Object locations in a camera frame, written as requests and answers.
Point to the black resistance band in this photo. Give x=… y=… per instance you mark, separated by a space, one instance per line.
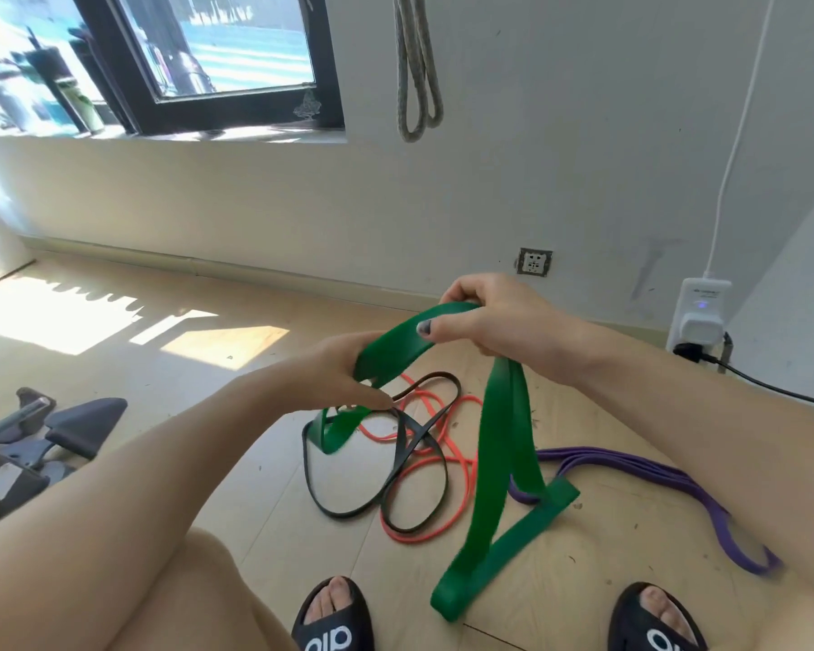
x=401 y=448

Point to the person's right hand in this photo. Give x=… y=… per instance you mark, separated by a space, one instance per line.
x=515 y=325

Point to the purple resistance band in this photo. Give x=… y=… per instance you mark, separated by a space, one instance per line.
x=651 y=467

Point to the person's right forearm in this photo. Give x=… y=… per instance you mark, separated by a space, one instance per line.
x=712 y=440

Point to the green bottle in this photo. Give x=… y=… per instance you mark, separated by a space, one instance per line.
x=85 y=108

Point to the black tumbler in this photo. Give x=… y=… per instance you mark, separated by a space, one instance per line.
x=54 y=81

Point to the green resistance band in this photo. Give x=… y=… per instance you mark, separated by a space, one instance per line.
x=502 y=433

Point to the dark bag with white label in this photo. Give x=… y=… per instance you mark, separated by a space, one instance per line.
x=0 y=481

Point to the person's left thumb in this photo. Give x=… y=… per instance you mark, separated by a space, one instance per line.
x=370 y=396

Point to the orange resistance band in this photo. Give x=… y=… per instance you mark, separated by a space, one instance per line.
x=414 y=536

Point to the person's left hand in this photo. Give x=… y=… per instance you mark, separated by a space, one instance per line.
x=319 y=372

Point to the wall power socket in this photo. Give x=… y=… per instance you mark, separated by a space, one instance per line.
x=534 y=262

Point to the white power adapter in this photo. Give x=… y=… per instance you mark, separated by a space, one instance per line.
x=702 y=311

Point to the beige skirting board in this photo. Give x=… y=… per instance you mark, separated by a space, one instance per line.
x=210 y=267

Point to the person's right thumb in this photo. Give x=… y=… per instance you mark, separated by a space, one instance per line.
x=448 y=328

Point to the person's left leg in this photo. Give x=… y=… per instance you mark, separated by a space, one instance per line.
x=203 y=603

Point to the black slide sandal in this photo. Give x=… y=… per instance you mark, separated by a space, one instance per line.
x=641 y=633
x=336 y=633

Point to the black window frame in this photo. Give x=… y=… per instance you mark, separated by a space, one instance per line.
x=325 y=60

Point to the grey exercise machine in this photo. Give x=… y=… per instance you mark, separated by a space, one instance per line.
x=81 y=427

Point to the person's left forearm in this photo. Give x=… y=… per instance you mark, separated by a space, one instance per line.
x=129 y=494

